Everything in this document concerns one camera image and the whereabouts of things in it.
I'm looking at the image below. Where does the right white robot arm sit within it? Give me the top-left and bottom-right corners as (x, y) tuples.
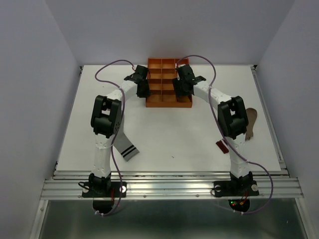
(172, 64), (259, 197)

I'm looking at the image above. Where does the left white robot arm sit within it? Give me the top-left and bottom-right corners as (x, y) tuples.
(88, 65), (151, 196)

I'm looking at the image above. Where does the orange compartment tray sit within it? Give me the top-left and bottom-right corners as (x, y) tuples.
(146, 58), (192, 108)

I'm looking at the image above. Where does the taupe maroon-cuffed sock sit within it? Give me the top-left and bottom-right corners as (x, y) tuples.
(215, 107), (259, 154)

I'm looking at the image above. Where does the grey striped sock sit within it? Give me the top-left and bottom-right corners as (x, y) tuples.
(113, 118), (140, 162)

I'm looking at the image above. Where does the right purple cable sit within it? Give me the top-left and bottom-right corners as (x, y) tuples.
(174, 55), (276, 216)

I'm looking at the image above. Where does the purple cable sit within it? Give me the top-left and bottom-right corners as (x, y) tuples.
(94, 59), (137, 217)
(174, 55), (276, 216)

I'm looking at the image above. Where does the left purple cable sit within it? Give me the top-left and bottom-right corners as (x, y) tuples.
(94, 59), (137, 217)

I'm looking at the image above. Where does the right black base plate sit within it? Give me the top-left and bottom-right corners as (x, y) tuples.
(211, 180), (259, 198)

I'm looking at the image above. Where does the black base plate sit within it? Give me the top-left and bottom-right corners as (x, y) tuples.
(78, 181), (127, 199)
(211, 180), (259, 198)

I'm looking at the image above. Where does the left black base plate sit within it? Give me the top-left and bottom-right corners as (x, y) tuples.
(78, 181), (127, 199)

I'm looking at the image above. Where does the aluminium rail frame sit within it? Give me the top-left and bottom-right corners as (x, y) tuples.
(30, 66), (316, 239)

